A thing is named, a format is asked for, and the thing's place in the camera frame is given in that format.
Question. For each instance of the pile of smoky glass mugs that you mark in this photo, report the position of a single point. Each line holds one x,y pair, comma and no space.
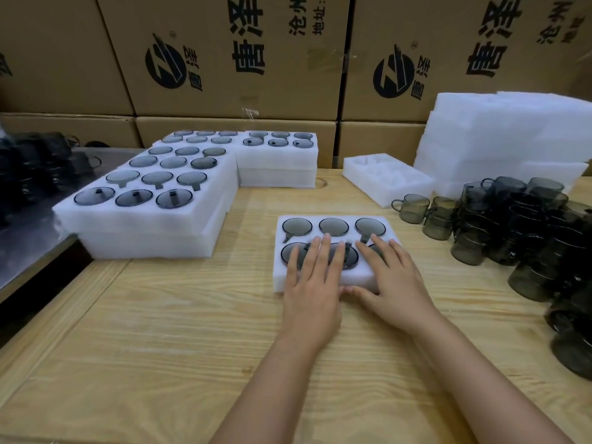
518,226

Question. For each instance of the person's left hand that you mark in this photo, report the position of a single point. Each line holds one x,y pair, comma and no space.
314,309

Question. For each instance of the person's right hand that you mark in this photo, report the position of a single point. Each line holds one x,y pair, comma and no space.
397,295

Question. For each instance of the person's left forearm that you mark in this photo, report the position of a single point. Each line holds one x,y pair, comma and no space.
273,393

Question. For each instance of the dark mugs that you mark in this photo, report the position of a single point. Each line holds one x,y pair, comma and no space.
32,171

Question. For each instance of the person's right forearm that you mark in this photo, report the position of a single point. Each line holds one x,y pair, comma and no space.
485,388

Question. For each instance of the stack of white foam trays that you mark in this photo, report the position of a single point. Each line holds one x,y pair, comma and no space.
499,129

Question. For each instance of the black round object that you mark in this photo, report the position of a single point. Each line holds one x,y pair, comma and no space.
96,144

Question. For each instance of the stainless steel table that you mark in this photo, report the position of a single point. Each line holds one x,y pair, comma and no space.
41,226

